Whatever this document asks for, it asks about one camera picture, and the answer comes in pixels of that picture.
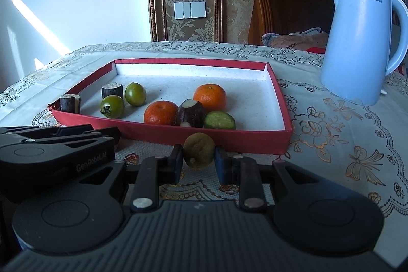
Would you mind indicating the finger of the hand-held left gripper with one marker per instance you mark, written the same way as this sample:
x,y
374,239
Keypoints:
x,y
92,135
47,131

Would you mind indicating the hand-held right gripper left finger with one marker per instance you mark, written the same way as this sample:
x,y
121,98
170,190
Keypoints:
x,y
177,165

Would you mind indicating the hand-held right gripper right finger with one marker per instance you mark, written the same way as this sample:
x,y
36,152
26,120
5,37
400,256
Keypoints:
x,y
222,165

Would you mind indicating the yellow-green round fruit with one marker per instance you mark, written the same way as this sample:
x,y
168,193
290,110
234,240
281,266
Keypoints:
x,y
199,149
135,93

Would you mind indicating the long black sugarcane piece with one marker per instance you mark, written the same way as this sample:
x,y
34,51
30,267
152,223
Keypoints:
x,y
68,104

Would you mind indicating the green round fruit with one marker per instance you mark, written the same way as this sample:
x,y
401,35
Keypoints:
x,y
113,106

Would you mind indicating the green lime wedge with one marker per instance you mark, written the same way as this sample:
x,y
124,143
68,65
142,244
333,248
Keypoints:
x,y
220,120

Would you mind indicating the short black sugarcane piece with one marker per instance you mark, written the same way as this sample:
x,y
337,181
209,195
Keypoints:
x,y
112,92

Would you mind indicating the small orange tangerine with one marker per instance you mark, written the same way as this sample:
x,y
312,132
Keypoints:
x,y
159,114

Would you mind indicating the large orange tangerine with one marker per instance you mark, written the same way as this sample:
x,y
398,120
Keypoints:
x,y
210,96

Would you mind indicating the red shallow cardboard box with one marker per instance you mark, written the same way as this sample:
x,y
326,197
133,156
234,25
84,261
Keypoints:
x,y
191,77

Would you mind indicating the pink and blue cloth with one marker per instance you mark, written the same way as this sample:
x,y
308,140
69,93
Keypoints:
x,y
287,41

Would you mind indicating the red white blue striped cloth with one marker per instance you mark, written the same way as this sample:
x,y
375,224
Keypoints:
x,y
315,50

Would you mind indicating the wooden chair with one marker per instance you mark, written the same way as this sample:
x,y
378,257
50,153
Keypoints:
x,y
287,10

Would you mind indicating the light blue electric kettle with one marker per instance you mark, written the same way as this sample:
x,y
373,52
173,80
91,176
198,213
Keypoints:
x,y
357,45

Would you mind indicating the white wall light switch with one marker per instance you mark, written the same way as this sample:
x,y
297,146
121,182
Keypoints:
x,y
190,10

